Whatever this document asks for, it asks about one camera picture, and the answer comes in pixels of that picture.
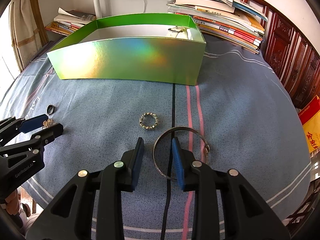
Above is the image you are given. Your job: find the beige curtain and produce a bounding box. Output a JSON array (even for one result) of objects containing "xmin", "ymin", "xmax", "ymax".
[{"xmin": 9, "ymin": 0, "xmax": 49, "ymax": 72}]

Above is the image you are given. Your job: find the red yellow bag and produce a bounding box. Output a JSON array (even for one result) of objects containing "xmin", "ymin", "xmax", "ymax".
[{"xmin": 298, "ymin": 95, "xmax": 320, "ymax": 154}]

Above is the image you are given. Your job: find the left book stack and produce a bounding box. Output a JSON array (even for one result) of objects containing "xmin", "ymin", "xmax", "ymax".
[{"xmin": 45, "ymin": 8, "xmax": 97, "ymax": 36}]

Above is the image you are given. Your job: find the gold flower brooch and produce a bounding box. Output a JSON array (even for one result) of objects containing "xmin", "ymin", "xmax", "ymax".
[{"xmin": 42, "ymin": 118, "xmax": 55, "ymax": 129}]

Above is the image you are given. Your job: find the person's left hand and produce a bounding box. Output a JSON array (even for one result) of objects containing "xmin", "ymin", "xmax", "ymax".
[{"xmin": 5, "ymin": 189, "xmax": 20, "ymax": 215}]

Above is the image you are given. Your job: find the green cardboard box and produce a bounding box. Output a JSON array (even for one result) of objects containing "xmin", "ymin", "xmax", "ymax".
[{"xmin": 48, "ymin": 13, "xmax": 206, "ymax": 86}]

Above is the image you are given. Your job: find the blue striped bed sheet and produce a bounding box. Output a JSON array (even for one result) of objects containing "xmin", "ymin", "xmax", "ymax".
[{"xmin": 1, "ymin": 36, "xmax": 311, "ymax": 239}]

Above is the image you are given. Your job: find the silver bangle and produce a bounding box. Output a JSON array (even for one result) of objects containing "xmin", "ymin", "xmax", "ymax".
[{"xmin": 152, "ymin": 126, "xmax": 210, "ymax": 181}]

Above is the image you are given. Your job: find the right book stack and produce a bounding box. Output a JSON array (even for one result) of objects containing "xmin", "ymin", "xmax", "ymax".
[{"xmin": 167, "ymin": 0, "xmax": 268, "ymax": 54}]

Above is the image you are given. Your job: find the cream white watch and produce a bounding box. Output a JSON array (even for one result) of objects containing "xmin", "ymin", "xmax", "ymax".
[{"xmin": 167, "ymin": 25, "xmax": 193, "ymax": 40}]

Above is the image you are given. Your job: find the carved wooden headboard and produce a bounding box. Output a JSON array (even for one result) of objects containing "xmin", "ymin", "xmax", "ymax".
[{"xmin": 241, "ymin": 0, "xmax": 319, "ymax": 109}]

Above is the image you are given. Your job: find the silver crystal ring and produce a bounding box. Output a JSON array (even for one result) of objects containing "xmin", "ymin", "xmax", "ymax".
[{"xmin": 139, "ymin": 112, "xmax": 160, "ymax": 131}]

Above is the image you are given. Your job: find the book stack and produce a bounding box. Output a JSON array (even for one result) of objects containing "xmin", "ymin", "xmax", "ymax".
[
  {"xmin": 45, "ymin": 8, "xmax": 97, "ymax": 36},
  {"xmin": 167, "ymin": 0, "xmax": 268, "ymax": 54}
]

